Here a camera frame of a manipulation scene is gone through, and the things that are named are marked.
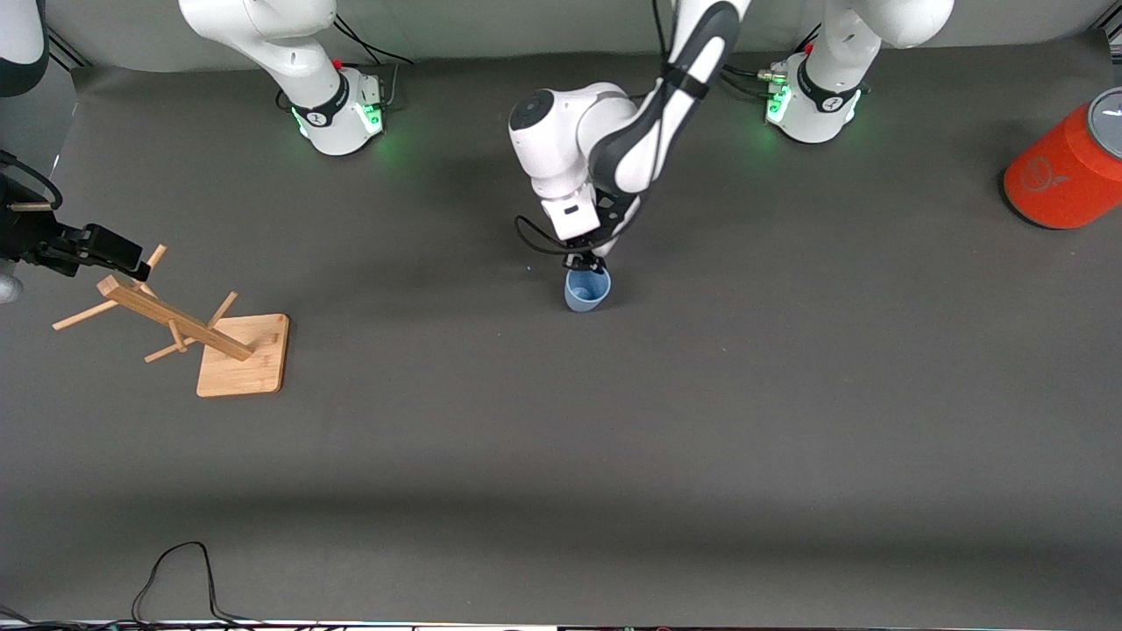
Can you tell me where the light blue cup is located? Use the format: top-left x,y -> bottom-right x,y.
564,266 -> 614,314

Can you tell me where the wooden cup rack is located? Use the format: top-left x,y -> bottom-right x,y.
52,244 -> 291,399

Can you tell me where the dark grey table mat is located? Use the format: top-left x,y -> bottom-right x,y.
0,31 -> 1122,628

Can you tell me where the orange cylindrical can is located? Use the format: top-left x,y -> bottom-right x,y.
1003,87 -> 1122,231

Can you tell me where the black left arm base cable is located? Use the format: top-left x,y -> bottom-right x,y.
719,18 -> 820,99

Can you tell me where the black arm base cable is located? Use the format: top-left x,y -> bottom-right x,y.
719,18 -> 820,99
334,12 -> 415,110

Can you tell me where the black right arm base cable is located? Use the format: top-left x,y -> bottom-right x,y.
334,12 -> 415,110

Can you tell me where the thin black floor cable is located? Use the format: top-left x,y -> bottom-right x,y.
130,541 -> 264,628

